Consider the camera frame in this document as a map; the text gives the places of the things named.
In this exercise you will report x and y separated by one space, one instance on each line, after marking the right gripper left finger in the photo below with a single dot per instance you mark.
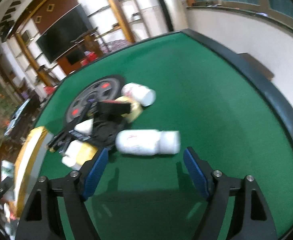
41 219

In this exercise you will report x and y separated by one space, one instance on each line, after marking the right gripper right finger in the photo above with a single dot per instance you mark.
251 217

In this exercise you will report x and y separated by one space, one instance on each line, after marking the white power adapter plug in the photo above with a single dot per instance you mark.
85 127

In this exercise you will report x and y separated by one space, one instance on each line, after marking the white bottle yellow cap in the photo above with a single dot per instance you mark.
148 142

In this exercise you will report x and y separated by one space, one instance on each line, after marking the small white pill bottle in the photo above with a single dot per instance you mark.
140 93

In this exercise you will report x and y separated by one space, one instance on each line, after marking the gold-rimmed storage box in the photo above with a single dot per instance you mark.
28 165

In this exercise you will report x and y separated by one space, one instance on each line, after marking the round grey control panel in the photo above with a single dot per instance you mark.
106 88

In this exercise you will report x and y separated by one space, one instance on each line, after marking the brown wooden side table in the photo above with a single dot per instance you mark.
257 65

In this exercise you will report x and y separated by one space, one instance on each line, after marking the red plastic bag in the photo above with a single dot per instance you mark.
89 57

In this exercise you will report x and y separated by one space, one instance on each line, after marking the wooden tv cabinet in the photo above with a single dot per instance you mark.
70 61

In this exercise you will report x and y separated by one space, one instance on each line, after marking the black flat television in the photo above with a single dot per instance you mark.
60 36

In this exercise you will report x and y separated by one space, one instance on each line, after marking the dark wooden chair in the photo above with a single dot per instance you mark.
93 42

